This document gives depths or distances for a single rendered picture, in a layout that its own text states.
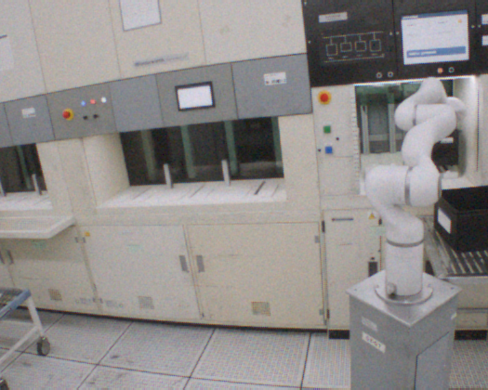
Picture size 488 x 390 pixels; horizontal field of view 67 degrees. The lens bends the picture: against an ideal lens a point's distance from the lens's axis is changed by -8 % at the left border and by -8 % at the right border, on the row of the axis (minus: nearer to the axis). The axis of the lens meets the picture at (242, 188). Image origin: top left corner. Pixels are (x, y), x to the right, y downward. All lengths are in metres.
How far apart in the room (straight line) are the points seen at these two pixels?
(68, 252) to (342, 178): 1.79
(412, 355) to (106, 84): 1.89
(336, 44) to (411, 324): 1.23
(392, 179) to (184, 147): 1.66
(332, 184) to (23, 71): 1.88
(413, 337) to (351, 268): 0.92
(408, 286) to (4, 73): 2.45
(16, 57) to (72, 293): 1.58
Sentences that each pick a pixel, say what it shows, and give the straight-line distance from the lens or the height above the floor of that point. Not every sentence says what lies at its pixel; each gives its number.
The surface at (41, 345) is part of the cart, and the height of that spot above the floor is 0.09.
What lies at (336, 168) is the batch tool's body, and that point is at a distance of 1.98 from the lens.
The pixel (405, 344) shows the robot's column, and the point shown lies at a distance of 1.34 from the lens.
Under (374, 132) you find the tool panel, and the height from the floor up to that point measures 1.01.
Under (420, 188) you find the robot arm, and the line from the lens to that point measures 1.21.
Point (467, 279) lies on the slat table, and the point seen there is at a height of 0.75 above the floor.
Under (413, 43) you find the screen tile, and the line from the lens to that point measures 1.92.
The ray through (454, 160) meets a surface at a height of 0.97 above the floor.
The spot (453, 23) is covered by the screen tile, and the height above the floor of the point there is 1.63.
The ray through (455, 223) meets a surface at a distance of 1.65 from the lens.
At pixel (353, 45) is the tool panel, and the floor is 1.57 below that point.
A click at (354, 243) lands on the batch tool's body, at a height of 0.61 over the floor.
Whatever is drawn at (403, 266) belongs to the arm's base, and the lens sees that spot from 1.32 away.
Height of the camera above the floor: 1.51
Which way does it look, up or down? 16 degrees down
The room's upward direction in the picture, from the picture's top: 8 degrees counter-clockwise
